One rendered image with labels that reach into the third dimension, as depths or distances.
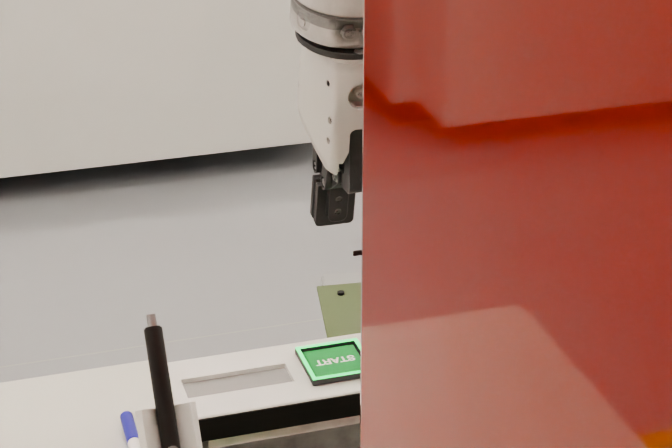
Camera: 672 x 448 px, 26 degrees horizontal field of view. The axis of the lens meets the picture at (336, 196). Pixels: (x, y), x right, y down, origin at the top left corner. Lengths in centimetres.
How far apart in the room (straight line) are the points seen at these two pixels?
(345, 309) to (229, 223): 215
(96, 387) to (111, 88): 267
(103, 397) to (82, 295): 224
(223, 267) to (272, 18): 73
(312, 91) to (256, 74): 282
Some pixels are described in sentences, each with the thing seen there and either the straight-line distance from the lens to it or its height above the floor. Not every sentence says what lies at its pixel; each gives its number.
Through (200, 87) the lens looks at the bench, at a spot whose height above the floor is 27.
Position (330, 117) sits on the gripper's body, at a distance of 107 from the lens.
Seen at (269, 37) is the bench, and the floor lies 39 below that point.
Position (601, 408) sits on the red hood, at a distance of 38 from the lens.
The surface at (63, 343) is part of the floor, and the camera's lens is 325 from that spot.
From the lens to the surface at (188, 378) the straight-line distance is 123.
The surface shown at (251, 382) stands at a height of 96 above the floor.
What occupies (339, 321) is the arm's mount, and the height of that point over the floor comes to 82.
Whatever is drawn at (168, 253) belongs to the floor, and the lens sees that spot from 360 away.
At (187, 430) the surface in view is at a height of 108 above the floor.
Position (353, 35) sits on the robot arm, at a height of 127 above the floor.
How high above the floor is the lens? 160
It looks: 24 degrees down
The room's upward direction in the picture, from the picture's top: straight up
